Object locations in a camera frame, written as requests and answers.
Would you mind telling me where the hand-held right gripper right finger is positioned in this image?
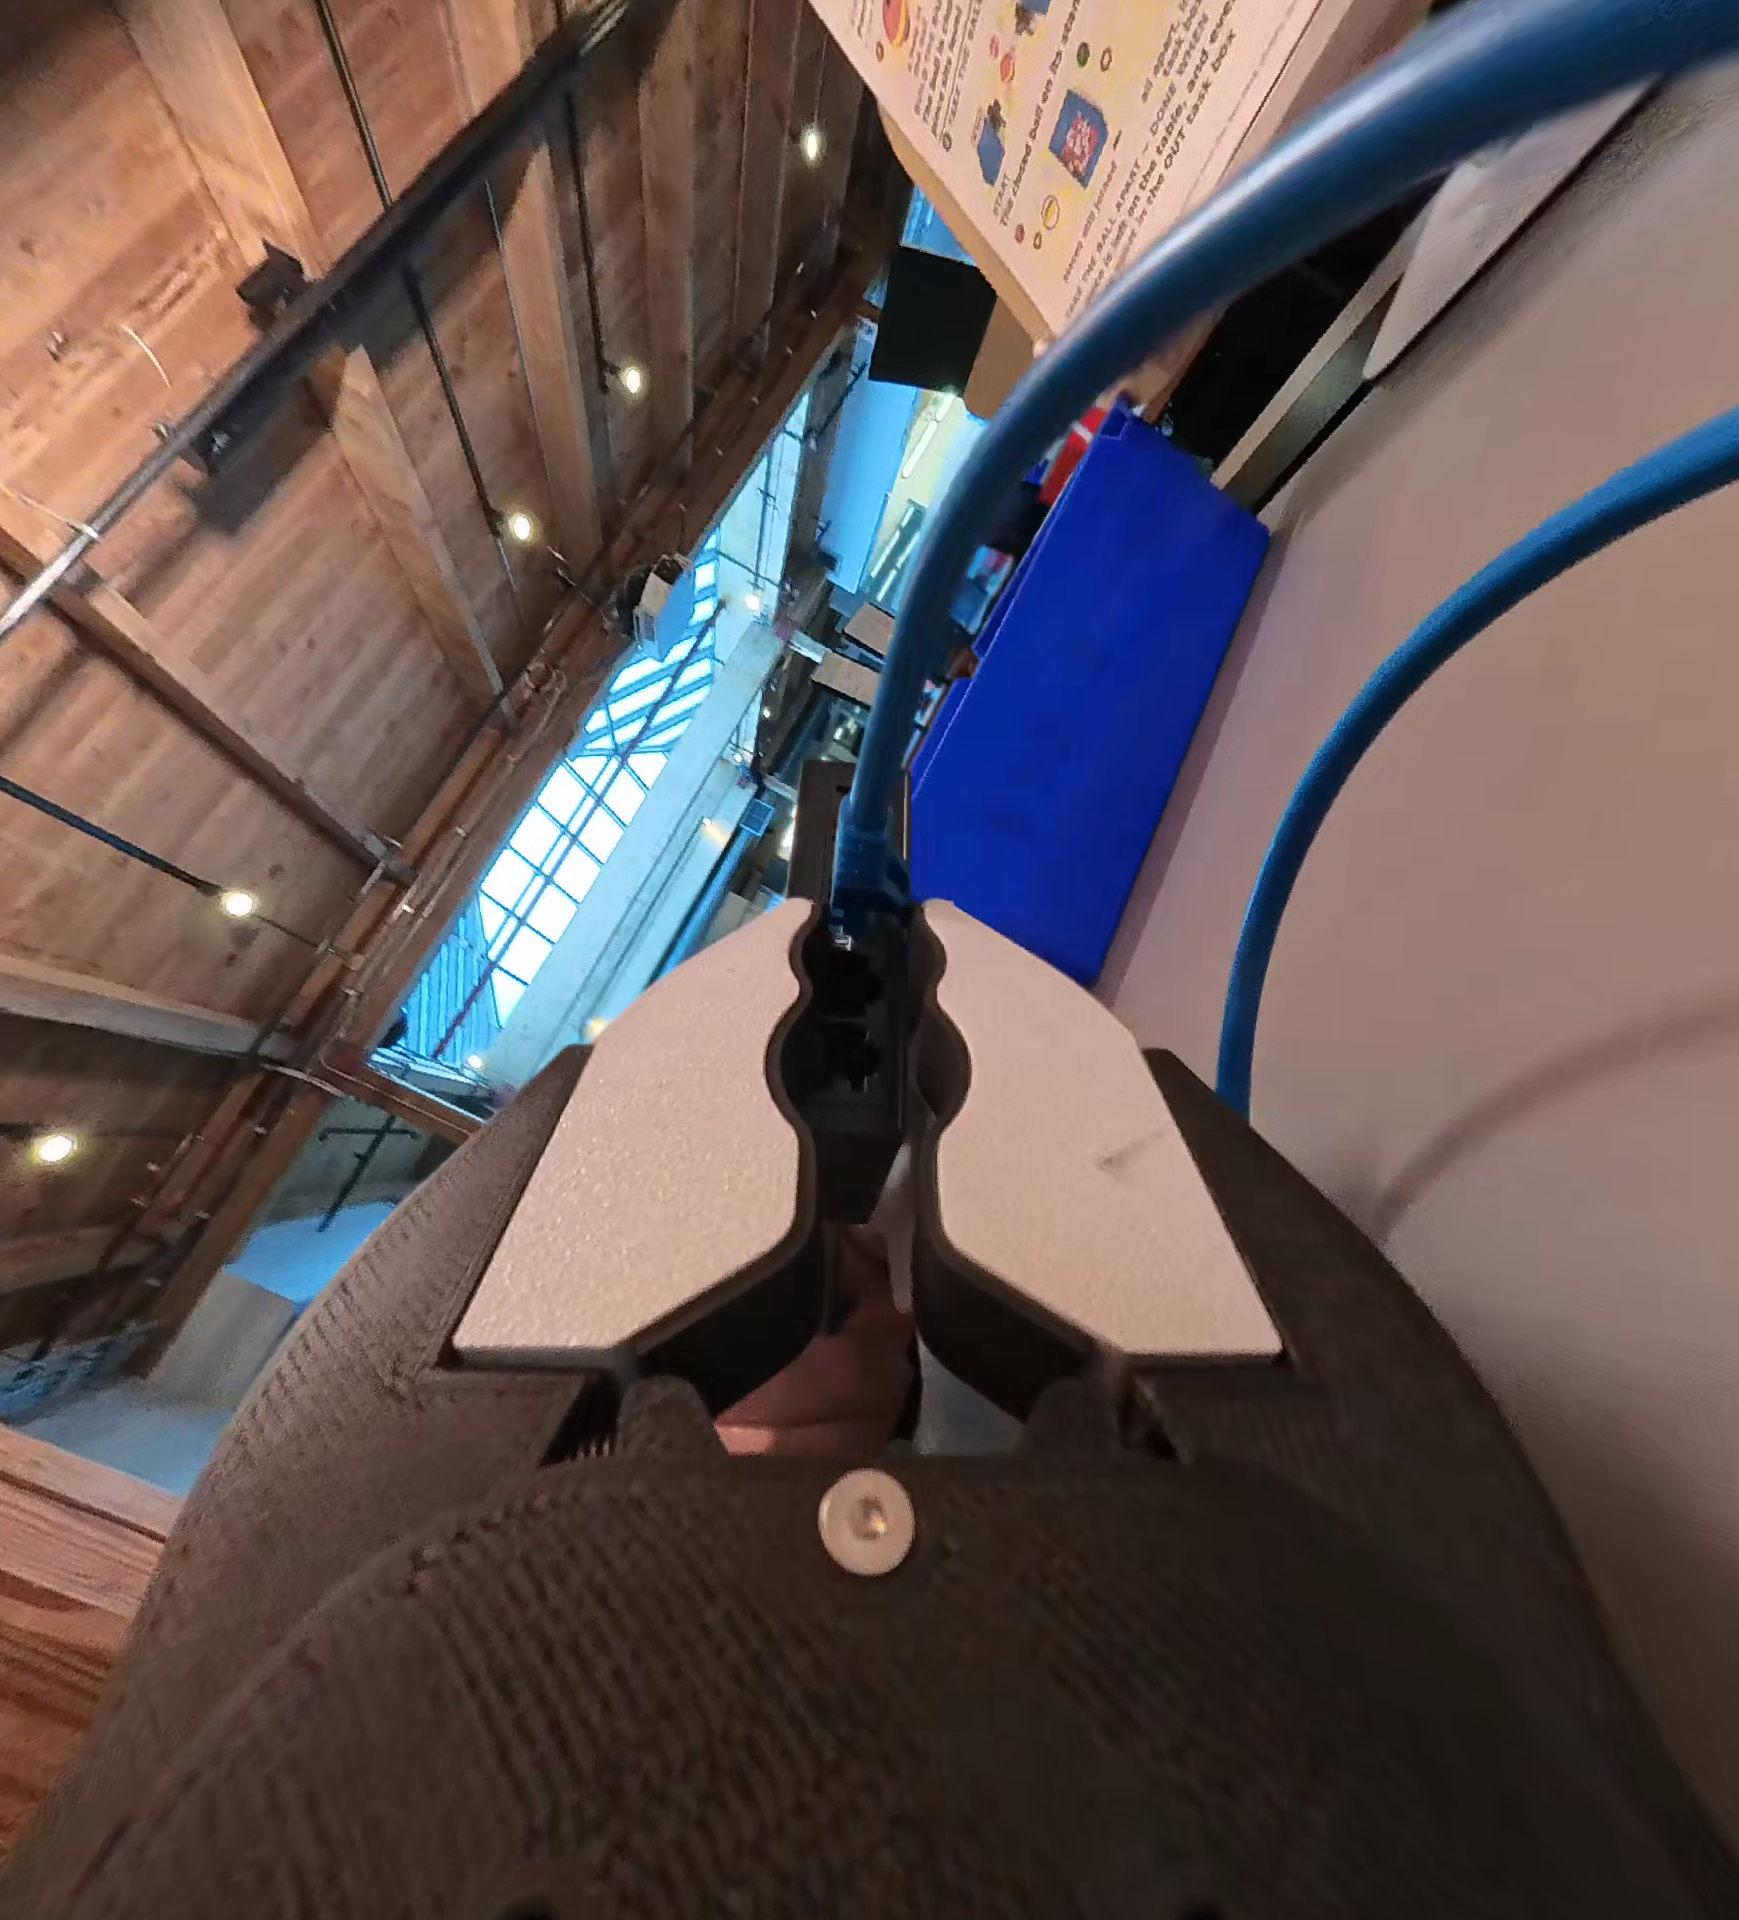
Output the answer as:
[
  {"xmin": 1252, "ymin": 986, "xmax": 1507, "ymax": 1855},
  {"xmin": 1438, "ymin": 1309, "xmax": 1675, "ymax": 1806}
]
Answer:
[{"xmin": 908, "ymin": 898, "xmax": 1286, "ymax": 1422}]

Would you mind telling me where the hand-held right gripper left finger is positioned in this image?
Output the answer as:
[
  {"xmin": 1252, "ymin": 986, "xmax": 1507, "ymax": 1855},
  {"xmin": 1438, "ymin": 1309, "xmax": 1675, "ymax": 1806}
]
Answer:
[{"xmin": 450, "ymin": 893, "xmax": 830, "ymax": 1376}]

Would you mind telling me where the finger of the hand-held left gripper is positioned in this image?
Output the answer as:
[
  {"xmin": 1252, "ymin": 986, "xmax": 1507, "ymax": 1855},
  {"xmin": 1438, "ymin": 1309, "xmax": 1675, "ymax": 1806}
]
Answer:
[{"xmin": 874, "ymin": 1152, "xmax": 922, "ymax": 1315}]

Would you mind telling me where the black network switch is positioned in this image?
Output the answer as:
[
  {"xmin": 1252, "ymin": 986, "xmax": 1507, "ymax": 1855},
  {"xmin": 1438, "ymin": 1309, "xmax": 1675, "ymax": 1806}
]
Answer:
[{"xmin": 784, "ymin": 753, "xmax": 921, "ymax": 1227}]

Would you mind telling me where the blue ethernet cable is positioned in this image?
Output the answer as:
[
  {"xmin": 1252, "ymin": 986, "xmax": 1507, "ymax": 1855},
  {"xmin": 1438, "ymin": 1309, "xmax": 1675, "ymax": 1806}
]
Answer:
[{"xmin": 828, "ymin": 0, "xmax": 1739, "ymax": 1122}]

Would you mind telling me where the person's left hand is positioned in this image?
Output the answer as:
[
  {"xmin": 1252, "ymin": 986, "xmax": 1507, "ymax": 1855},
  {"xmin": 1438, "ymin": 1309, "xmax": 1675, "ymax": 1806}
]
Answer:
[{"xmin": 716, "ymin": 1218, "xmax": 927, "ymax": 1458}]

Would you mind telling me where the blue plastic bin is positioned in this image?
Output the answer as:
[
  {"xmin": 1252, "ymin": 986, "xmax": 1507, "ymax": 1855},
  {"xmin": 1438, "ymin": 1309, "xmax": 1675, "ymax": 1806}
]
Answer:
[{"xmin": 905, "ymin": 402, "xmax": 1277, "ymax": 986}]

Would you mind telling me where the white ceiling unit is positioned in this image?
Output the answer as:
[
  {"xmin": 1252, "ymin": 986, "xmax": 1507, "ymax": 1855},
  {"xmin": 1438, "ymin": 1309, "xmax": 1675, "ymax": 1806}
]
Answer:
[{"xmin": 612, "ymin": 552, "xmax": 694, "ymax": 649}]

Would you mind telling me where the black hanging monitor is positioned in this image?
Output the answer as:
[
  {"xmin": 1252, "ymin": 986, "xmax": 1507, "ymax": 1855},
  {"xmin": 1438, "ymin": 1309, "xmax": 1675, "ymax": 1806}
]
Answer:
[{"xmin": 866, "ymin": 244, "xmax": 1003, "ymax": 386}]

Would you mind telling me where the printed instruction board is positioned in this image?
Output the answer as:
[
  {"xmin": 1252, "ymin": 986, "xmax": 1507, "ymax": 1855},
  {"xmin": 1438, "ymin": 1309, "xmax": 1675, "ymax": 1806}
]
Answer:
[{"xmin": 806, "ymin": 0, "xmax": 1410, "ymax": 345}]

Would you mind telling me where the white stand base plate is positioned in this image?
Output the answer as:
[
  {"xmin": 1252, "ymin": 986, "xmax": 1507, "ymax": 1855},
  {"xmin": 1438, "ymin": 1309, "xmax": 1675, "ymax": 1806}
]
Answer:
[{"xmin": 1371, "ymin": 83, "xmax": 1668, "ymax": 381}]

